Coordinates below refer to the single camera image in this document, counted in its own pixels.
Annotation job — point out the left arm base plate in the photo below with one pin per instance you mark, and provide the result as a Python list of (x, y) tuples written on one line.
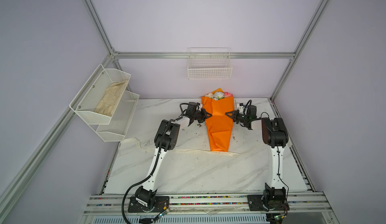
[(156, 205)]

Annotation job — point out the pink fake rose spray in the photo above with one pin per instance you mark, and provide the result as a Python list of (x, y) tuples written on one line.
[(227, 94)]

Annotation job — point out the white mesh shelf basket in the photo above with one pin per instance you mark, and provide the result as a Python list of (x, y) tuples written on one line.
[(84, 106), (117, 129)]

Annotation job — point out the upper white mesh shelf basket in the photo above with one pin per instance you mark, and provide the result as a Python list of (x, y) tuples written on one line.
[(84, 106)]

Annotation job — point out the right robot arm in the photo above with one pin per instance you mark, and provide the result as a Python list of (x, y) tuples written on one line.
[(276, 138)]

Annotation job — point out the orange wrapping paper sheet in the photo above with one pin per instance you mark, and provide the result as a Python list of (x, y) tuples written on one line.
[(219, 126)]

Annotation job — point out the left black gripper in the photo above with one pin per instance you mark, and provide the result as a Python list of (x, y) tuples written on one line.
[(204, 117)]

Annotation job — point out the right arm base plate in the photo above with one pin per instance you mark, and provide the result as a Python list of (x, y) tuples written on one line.
[(266, 203)]

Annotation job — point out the cream fake rose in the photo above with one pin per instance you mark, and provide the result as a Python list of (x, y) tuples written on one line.
[(210, 95)]

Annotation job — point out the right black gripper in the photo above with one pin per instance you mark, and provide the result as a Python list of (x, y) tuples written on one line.
[(236, 118)]

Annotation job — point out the white wire wall basket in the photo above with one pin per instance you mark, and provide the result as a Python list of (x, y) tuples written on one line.
[(211, 63)]

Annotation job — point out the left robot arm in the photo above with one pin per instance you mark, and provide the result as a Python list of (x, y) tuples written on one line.
[(166, 140)]

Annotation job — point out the beige cloth in basket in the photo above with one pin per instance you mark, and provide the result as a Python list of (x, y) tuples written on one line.
[(110, 98)]

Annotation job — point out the white fake rose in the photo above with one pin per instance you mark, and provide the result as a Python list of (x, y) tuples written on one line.
[(219, 95)]

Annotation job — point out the lower white mesh shelf basket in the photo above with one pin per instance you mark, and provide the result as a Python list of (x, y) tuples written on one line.
[(117, 129)]

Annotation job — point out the aluminium rail front frame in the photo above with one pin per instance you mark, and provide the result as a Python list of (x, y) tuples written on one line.
[(238, 208)]

